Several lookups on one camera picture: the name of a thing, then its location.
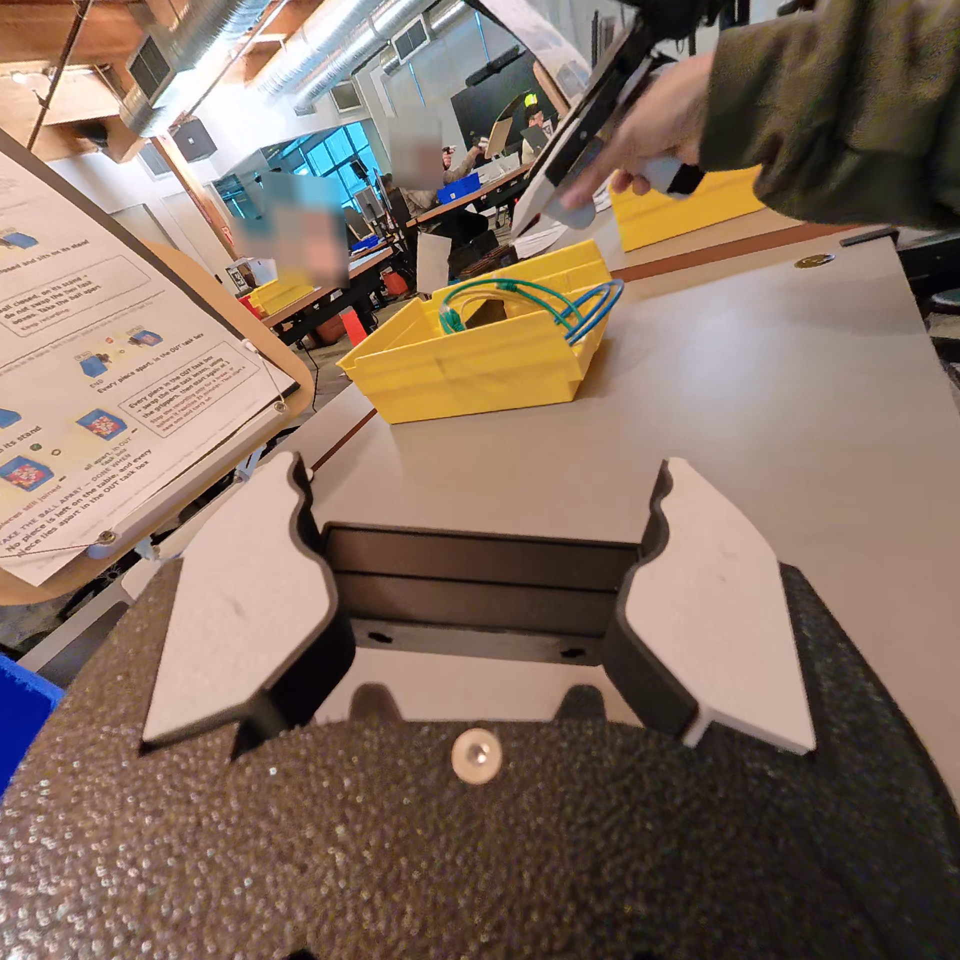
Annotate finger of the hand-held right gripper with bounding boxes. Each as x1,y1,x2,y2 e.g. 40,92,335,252
510,122,603,237

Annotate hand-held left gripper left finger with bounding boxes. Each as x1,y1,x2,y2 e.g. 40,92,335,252
139,450,357,760

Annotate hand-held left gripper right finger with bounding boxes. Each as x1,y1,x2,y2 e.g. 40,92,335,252
602,456,819,756

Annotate blue ethernet cable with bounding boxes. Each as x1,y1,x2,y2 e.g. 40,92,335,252
558,279,625,348

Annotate green ethernet cable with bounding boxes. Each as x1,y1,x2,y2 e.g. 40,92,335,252
438,279,594,335

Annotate yellow plastic bin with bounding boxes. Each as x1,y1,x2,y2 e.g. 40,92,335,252
336,240,625,426
609,165,766,254

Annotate person's right hand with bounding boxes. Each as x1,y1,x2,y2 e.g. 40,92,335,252
562,54,717,211

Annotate loose paper sheets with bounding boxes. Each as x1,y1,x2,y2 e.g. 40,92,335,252
513,221,571,256

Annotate white standing card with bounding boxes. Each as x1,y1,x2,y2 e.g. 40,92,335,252
416,232,451,294

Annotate blue plastic bin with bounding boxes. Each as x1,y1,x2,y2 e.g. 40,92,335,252
0,652,65,796

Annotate wooden board with instruction sheet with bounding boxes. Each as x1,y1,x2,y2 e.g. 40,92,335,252
0,127,316,605

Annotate stack of yellow bins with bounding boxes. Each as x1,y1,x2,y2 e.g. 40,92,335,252
247,273,316,316

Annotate black hanging speaker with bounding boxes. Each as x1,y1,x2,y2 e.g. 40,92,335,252
172,116,219,162

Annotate silver ventilation duct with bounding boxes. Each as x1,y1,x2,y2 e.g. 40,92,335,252
120,0,354,140
258,0,481,114

